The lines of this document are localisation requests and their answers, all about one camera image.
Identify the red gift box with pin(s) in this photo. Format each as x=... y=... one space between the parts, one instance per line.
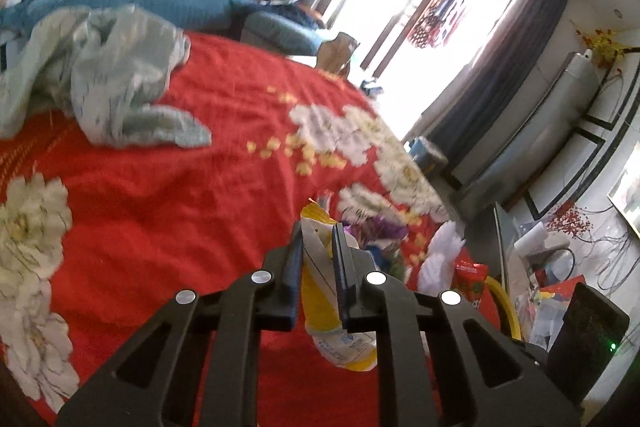
x=562 y=289

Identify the white paper roll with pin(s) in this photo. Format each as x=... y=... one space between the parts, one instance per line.
x=531 y=241

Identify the slipper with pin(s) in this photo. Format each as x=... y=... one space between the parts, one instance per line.
x=372 y=87

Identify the yellow hoop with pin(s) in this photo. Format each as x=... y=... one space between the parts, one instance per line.
x=507 y=307

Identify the white crumpled tissue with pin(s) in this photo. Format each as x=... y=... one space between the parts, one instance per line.
x=442 y=252

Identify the framed wall picture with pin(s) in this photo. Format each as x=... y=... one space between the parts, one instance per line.
x=627 y=199

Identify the yellow artificial flowers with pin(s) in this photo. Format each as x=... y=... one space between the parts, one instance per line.
x=605 y=47

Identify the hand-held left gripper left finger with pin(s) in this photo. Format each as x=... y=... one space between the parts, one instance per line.
x=295 y=287

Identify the grey standing air conditioner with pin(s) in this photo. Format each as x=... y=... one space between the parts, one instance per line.
x=540 y=127

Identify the red floral blanket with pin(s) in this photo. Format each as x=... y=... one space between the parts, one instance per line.
x=200 y=207

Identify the hanging patterned clothes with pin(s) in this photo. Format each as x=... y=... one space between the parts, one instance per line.
x=442 y=14

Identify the dark grey curtain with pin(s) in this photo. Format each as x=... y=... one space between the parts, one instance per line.
x=510 y=57

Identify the grey board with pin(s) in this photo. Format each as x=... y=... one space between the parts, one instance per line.
x=502 y=247

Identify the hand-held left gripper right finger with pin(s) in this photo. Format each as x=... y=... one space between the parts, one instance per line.
x=342 y=282

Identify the pile of papers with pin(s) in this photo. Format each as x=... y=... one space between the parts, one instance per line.
x=540 y=317

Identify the red artificial flowers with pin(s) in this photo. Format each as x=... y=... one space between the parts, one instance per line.
x=567 y=219

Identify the light green blanket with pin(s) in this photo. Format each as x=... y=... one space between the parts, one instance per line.
x=110 y=57

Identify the blue stool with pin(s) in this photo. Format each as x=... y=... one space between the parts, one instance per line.
x=427 y=154

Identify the yellow white snack packet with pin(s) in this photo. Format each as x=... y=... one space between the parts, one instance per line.
x=320 y=292

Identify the purple snack packet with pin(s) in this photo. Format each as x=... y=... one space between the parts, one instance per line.
x=380 y=232

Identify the brown paper bag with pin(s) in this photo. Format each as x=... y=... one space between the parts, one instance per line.
x=337 y=54

